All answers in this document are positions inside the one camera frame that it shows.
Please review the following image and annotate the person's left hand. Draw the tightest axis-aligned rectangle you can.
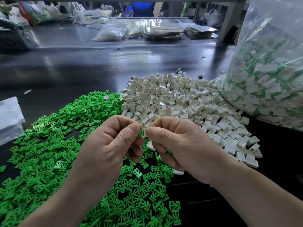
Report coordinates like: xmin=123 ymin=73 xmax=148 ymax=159
xmin=66 ymin=115 xmax=145 ymax=201

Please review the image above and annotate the person's right hand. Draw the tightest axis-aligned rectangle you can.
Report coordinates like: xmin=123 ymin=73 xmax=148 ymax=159
xmin=145 ymin=116 xmax=231 ymax=185

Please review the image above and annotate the pile of white plastic caps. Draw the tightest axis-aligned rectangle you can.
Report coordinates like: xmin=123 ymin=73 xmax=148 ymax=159
xmin=120 ymin=71 xmax=262 ymax=175

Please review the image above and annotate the pile of green plastic clips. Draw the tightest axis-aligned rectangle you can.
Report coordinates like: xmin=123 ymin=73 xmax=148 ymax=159
xmin=0 ymin=90 xmax=182 ymax=227

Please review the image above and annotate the clear plastic bag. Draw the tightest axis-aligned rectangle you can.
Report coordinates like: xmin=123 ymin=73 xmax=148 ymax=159
xmin=213 ymin=0 xmax=303 ymax=132

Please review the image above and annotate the person's left forearm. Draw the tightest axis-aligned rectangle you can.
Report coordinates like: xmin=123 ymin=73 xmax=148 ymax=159
xmin=18 ymin=182 xmax=93 ymax=227

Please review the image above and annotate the person's right forearm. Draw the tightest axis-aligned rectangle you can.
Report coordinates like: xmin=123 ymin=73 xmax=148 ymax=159
xmin=209 ymin=160 xmax=303 ymax=227

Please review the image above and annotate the small clear bag of parts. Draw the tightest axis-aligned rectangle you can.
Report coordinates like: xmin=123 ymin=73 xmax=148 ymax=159
xmin=93 ymin=22 xmax=128 ymax=42

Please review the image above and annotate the stack of clear flat bags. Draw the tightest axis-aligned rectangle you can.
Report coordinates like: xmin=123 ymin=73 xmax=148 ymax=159
xmin=0 ymin=96 xmax=26 ymax=146

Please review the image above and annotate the dark flat tray stack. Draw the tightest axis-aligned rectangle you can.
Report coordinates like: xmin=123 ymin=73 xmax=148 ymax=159
xmin=186 ymin=24 xmax=218 ymax=40

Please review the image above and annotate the blue crate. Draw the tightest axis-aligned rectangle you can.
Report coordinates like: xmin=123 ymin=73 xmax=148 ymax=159
xmin=128 ymin=2 xmax=156 ymax=18

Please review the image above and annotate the grey heat sealer machine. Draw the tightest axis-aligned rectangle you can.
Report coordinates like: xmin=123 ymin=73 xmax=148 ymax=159
xmin=0 ymin=17 xmax=39 ymax=50

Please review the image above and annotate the grey metal slanted post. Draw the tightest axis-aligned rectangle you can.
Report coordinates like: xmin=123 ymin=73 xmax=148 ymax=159
xmin=217 ymin=0 xmax=247 ymax=44

